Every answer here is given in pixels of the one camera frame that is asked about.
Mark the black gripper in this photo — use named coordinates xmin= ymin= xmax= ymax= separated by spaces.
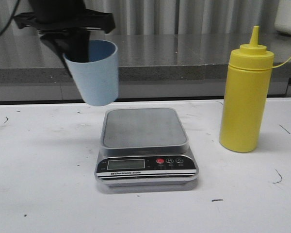
xmin=14 ymin=0 xmax=115 ymax=63

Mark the light blue plastic cup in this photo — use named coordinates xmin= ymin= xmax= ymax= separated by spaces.
xmin=63 ymin=40 xmax=119 ymax=106

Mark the yellow squeeze bottle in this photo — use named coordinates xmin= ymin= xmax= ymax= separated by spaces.
xmin=219 ymin=25 xmax=291 ymax=153

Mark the silver electronic kitchen scale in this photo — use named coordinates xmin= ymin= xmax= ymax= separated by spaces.
xmin=94 ymin=107 xmax=199 ymax=193

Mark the grey pleated curtain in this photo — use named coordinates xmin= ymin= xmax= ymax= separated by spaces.
xmin=0 ymin=0 xmax=279 ymax=37

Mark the grey stone counter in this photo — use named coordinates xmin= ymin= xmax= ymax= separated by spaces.
xmin=0 ymin=33 xmax=291 ymax=102

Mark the white kitchen appliance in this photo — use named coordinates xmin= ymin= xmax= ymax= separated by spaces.
xmin=275 ymin=0 xmax=291 ymax=35

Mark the black cable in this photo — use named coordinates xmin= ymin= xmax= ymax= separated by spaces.
xmin=0 ymin=0 xmax=23 ymax=45

